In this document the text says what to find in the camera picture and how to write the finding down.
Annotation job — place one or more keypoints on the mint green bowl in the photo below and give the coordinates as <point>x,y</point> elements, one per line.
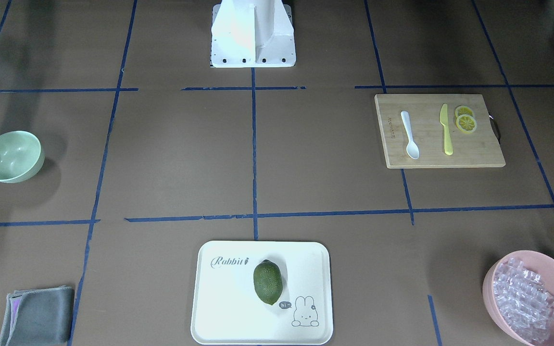
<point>21,156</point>

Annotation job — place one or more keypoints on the white plastic spoon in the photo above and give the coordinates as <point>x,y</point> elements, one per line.
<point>411,146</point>

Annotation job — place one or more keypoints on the grey folded cloth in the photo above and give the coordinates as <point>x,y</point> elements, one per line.
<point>38,317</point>

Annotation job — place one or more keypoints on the cream rabbit tray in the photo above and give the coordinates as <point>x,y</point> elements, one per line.
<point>227,311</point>

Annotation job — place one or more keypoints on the green avocado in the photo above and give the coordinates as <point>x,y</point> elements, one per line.
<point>268,282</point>

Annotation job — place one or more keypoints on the yellow plastic knife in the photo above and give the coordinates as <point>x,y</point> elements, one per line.
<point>447,142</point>

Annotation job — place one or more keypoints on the upper lemon slice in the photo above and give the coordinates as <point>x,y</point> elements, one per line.
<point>464,110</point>

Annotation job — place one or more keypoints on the lemon slice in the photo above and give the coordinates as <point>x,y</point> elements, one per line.
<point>466,123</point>
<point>464,110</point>

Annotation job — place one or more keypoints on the lower lemon slice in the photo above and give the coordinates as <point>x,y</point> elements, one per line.
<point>466,123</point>

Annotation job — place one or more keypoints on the bamboo cutting board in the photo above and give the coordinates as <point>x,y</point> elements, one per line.
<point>479,149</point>

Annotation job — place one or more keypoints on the clear ice cubes pile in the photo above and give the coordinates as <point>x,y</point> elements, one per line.
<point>523,301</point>

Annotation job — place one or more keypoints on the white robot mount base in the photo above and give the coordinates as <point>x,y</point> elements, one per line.
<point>252,34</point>

